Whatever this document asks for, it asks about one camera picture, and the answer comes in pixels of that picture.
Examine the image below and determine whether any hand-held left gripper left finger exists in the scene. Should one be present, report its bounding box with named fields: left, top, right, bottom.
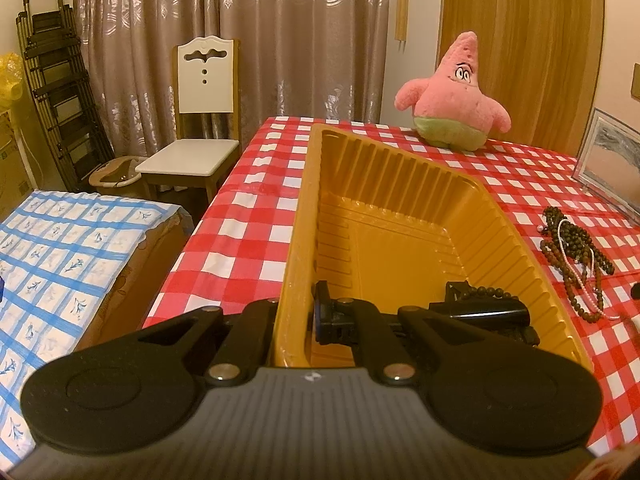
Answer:
left=75, top=298, right=280, bottom=387

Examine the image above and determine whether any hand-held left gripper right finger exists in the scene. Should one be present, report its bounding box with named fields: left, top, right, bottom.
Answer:
left=313, top=281, right=556, bottom=386

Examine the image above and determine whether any yellow plastic tray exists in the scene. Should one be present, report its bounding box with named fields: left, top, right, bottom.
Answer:
left=267, top=122, right=593, bottom=376

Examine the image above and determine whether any black bangle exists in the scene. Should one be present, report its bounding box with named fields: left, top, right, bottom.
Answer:
left=429, top=300, right=540, bottom=347

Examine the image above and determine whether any dark bead bracelet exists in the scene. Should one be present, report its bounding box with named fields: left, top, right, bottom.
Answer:
left=444, top=281, right=517, bottom=302

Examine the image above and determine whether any pile of dark bead necklaces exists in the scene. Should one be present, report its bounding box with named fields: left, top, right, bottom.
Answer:
left=539, top=205, right=617, bottom=322

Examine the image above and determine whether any white pearl necklace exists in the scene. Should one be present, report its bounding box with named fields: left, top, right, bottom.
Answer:
left=537, top=217, right=621, bottom=321

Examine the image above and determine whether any red checked tablecloth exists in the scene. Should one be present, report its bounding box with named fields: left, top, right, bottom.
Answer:
left=142, top=116, right=640, bottom=461

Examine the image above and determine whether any blue checked cloth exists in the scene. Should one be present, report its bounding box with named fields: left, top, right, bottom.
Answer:
left=0, top=189, right=183, bottom=461

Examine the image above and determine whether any white wooden chair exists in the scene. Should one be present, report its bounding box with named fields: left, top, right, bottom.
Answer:
left=135, top=35, right=242, bottom=211

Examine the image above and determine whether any pink starfish plush toy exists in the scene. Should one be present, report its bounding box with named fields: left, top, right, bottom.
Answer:
left=394, top=31, right=512, bottom=151

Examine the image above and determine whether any grey patterned curtain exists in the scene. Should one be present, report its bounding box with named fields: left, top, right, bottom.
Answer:
left=74, top=0, right=391, bottom=161

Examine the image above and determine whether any printed cardboard box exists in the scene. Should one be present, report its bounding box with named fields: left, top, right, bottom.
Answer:
left=0, top=107, right=38, bottom=213

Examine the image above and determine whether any dark folding rack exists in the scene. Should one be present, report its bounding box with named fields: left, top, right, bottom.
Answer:
left=15, top=0, right=117, bottom=193

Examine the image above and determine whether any wooden door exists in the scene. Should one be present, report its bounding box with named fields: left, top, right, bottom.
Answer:
left=439, top=0, right=607, bottom=157

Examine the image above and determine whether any yellow plastic bag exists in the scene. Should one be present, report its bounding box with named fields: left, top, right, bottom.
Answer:
left=0, top=52, right=24, bottom=108

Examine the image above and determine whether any wooden door handle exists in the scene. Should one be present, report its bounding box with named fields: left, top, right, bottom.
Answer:
left=395, top=0, right=411, bottom=52

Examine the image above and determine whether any glass picture frame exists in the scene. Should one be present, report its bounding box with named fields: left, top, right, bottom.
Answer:
left=572, top=107, right=640, bottom=211

